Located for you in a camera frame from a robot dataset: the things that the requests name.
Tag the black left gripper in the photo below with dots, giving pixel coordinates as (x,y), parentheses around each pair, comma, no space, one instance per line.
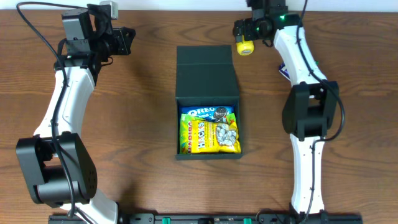
(125,40)

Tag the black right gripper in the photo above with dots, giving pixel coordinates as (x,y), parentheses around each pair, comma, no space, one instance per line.
(239,29)

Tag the yellow can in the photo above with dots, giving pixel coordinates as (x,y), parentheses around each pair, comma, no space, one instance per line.
(244,47)

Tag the dark blue Dairy Milk bar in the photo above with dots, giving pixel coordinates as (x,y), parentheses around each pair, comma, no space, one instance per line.
(283,71)

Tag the blue Oreo cookie pack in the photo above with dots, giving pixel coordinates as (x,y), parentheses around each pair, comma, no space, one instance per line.
(209,113)

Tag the black gift box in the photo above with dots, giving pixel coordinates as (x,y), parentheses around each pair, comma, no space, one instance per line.
(206,76)

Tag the green Haribo gummy bag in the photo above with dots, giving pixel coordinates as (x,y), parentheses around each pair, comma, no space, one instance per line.
(186,133)

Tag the yellow sunflower seed bag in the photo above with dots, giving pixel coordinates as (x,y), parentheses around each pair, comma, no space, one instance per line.
(214,137)

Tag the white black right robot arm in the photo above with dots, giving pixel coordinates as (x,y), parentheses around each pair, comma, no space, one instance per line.
(310,107)

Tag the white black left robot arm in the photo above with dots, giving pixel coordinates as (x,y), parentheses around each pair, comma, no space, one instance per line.
(57,168)

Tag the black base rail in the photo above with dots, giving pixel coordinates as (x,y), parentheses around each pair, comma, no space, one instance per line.
(265,218)

